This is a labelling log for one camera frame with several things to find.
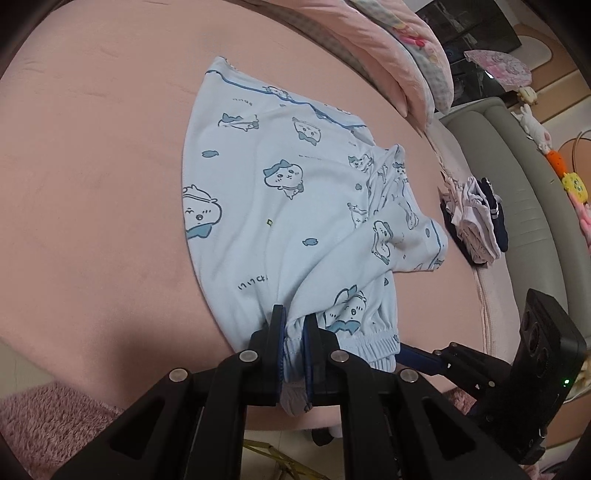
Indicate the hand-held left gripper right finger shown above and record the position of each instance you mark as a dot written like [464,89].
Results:
[308,355]

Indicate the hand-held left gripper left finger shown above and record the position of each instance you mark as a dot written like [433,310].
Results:
[278,350]

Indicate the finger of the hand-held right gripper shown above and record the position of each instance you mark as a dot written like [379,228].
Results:
[422,360]

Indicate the light blue printed pajama top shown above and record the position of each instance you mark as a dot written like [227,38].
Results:
[277,258]

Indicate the pile of folded clothes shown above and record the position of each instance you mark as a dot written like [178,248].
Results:
[471,221]

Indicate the yellow stand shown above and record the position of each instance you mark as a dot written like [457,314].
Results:
[258,446]

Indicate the folded navy garment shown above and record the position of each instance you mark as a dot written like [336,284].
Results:
[501,230]

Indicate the grey-green sofa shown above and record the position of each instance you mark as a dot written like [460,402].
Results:
[531,207]

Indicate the folded black garment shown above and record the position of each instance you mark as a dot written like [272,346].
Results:
[448,217]

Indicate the pink plush toy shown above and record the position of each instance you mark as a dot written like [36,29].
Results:
[581,206]

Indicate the orange carrot plush toy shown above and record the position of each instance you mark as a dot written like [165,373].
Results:
[555,160]

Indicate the white bunny plush toy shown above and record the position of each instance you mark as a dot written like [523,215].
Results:
[535,124]

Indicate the pink bed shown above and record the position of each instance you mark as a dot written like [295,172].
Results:
[92,161]

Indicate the pink hand fan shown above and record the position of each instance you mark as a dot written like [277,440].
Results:
[503,67]

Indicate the floral checked quilt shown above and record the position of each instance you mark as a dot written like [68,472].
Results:
[425,60]

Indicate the pink folded quilt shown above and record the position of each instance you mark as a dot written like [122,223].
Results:
[369,41]

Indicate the black cabinet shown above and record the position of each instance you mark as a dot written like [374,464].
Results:
[480,27]

